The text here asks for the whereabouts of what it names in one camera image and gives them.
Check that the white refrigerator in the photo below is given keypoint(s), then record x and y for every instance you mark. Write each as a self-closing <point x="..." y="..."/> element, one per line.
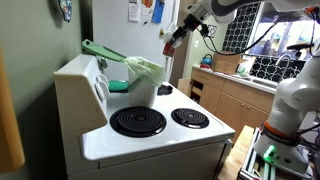
<point x="123" y="33"/>

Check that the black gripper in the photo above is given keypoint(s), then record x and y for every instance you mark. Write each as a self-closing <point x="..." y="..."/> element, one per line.
<point x="191" y="24"/>

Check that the teal green cloth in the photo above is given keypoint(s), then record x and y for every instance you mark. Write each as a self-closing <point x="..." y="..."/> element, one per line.
<point x="117" y="86"/>

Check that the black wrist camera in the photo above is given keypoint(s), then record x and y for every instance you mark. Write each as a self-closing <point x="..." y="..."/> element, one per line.
<point x="204" y="30"/>

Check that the white trash bin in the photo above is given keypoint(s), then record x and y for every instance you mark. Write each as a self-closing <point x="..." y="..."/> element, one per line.
<point x="141" y="96"/>

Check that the white paper with orange print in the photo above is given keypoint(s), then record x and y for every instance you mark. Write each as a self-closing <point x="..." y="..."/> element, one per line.
<point x="147" y="6"/>

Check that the large cardboard box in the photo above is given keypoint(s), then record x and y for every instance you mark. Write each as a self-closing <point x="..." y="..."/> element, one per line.
<point x="226" y="62"/>

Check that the blue paper sheet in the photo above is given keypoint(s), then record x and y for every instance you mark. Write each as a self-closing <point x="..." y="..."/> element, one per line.
<point x="158" y="11"/>

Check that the white green package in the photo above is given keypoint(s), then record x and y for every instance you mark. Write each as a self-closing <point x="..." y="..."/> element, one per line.
<point x="242" y="70"/>

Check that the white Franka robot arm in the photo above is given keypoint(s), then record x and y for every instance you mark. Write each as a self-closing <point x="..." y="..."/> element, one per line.
<point x="296" y="96"/>

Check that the chrome sink faucet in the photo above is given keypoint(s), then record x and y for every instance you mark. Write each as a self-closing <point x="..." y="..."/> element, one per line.
<point x="283" y="60"/>

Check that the black clamp bar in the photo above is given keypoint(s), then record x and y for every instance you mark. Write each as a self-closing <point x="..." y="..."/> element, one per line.
<point x="300" y="46"/>

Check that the white electric stove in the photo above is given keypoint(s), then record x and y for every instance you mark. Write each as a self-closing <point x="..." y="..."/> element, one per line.
<point x="150" y="143"/>

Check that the blue kettle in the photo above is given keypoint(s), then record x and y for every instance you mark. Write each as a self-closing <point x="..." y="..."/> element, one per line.
<point x="207" y="60"/>

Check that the white paper note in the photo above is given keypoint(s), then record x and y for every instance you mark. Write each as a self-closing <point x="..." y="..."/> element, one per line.
<point x="134" y="11"/>

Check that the small yellow fridge magnet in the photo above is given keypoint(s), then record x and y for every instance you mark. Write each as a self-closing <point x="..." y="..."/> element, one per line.
<point x="161" y="33"/>

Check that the small black coil burner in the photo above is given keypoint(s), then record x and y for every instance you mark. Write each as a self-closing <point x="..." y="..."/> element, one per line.
<point x="190" y="118"/>

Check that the kitchen window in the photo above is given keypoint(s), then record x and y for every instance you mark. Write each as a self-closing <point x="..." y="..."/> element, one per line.
<point x="283" y="36"/>

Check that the red coke can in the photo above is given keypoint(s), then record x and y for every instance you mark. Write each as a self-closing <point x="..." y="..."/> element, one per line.
<point x="168" y="50"/>

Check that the pale green bin liner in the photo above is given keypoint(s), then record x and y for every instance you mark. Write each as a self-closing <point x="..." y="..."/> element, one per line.
<point x="146" y="68"/>

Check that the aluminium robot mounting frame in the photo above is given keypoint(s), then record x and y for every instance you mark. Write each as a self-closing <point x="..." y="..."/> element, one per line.
<point x="253" y="166"/>

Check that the white stove knob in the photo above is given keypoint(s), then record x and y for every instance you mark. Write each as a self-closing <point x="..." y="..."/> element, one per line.
<point x="103" y="79"/>
<point x="101" y="91"/>

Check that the black coil burner under can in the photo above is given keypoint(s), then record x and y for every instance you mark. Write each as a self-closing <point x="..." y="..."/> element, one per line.
<point x="165" y="90"/>

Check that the large black coil burner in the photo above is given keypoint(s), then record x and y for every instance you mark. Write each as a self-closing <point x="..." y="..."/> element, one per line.
<point x="138" y="121"/>

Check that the colourful round wall decoration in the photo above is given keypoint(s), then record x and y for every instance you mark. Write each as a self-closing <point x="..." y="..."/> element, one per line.
<point x="66" y="8"/>

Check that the wooden kitchen base cabinets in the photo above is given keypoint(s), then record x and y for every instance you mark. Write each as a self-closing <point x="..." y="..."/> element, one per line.
<point x="233" y="103"/>

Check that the yellow wooden board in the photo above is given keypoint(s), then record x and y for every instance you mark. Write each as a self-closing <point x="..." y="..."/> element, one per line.
<point x="10" y="133"/>

